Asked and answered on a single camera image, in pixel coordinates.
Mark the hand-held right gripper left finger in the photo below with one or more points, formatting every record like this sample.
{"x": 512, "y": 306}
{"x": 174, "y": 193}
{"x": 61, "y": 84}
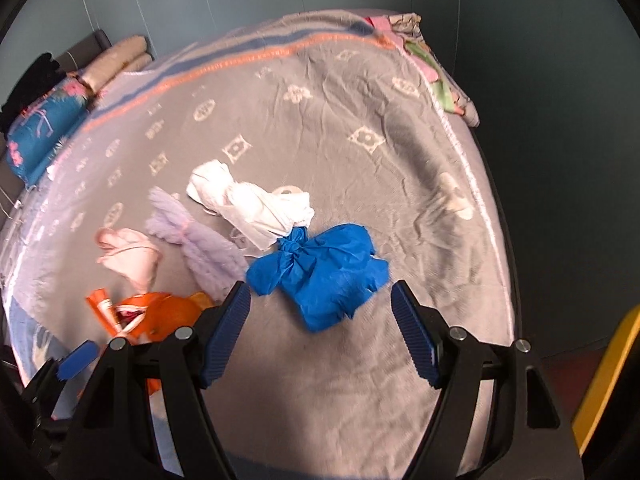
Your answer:
{"x": 225, "y": 335}

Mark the lilac plastic bag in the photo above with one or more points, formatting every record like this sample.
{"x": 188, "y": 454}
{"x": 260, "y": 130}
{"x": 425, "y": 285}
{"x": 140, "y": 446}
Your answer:
{"x": 200, "y": 250}

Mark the black trash bin yellow rim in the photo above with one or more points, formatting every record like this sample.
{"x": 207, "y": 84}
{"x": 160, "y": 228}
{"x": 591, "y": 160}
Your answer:
{"x": 607, "y": 375}

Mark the white plastic bag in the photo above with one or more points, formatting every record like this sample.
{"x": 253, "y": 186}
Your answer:
{"x": 250, "y": 205}

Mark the blue plastic bag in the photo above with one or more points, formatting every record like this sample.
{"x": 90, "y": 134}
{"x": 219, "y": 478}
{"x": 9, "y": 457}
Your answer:
{"x": 325, "y": 270}

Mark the grey bed headboard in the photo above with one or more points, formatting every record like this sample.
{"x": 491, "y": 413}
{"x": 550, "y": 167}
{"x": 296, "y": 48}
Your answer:
{"x": 85, "y": 47}

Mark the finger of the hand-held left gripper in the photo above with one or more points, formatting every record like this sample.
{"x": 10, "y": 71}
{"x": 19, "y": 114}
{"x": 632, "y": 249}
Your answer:
{"x": 77, "y": 360}

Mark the blue floral folded quilt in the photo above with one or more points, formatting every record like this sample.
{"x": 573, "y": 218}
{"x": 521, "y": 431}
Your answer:
{"x": 45, "y": 120}

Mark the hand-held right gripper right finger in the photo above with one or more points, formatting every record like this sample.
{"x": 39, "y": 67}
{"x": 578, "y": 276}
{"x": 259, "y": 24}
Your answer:
{"x": 415, "y": 335}

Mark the grey patterned bed sheet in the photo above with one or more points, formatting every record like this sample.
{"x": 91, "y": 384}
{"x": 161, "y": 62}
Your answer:
{"x": 350, "y": 160}

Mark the floral mattress pad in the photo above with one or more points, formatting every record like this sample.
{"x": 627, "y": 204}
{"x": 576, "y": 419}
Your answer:
{"x": 430, "y": 60}

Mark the black clothes pile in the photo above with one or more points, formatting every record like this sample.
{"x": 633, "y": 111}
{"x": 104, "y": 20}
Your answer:
{"x": 35, "y": 82}

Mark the orange plastic bag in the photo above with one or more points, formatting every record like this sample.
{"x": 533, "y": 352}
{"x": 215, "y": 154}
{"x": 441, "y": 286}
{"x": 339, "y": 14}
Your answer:
{"x": 165, "y": 312}

